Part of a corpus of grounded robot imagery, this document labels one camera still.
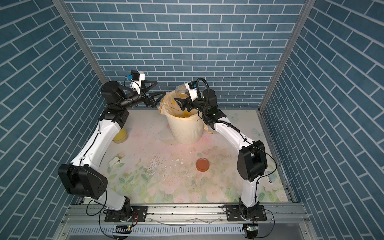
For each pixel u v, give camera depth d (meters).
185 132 0.88
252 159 0.50
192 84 0.66
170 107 0.91
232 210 0.75
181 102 0.71
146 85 0.67
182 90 0.74
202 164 0.92
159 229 0.71
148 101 0.62
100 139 0.49
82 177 0.42
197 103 0.70
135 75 0.56
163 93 0.64
